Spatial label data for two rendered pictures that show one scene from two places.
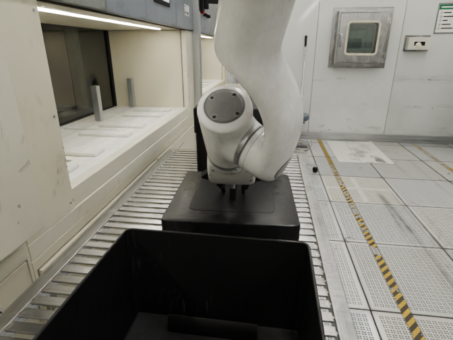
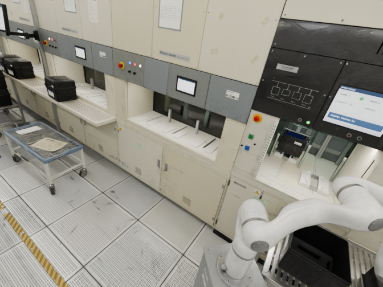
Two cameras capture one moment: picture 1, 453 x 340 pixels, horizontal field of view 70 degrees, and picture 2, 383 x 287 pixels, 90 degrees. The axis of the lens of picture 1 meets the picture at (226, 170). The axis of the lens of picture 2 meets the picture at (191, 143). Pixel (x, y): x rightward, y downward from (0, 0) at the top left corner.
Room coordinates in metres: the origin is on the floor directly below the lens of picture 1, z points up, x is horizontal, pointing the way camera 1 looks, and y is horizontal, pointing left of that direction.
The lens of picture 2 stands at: (-0.20, -0.88, 1.81)
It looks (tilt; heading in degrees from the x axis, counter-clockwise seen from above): 30 degrees down; 111
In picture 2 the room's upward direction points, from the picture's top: 10 degrees clockwise
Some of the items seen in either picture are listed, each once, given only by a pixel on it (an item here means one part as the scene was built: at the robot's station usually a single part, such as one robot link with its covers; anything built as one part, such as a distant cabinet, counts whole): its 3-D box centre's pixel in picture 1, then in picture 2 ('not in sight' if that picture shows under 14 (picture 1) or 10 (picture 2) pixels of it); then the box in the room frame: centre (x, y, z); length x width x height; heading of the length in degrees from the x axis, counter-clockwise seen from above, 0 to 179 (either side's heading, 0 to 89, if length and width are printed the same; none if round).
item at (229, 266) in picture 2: not in sight; (239, 258); (-0.09, -0.21, 0.85); 0.19 x 0.19 x 0.18
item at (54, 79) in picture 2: not in sight; (60, 87); (-2.74, 0.70, 0.93); 0.30 x 0.28 x 0.26; 169
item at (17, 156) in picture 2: not in sight; (48, 153); (-2.52, 0.26, 0.24); 0.97 x 0.52 x 0.48; 175
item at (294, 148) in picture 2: not in sight; (293, 139); (0.09, 1.08, 1.06); 0.24 x 0.20 x 0.32; 172
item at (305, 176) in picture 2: not in sight; (314, 181); (0.32, 0.73, 0.89); 0.22 x 0.21 x 0.04; 82
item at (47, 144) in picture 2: not in sight; (49, 143); (-2.34, 0.21, 0.47); 0.31 x 0.23 x 0.02; 14
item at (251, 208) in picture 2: not in sight; (250, 226); (-0.11, -0.18, 1.07); 0.19 x 0.12 x 0.24; 109
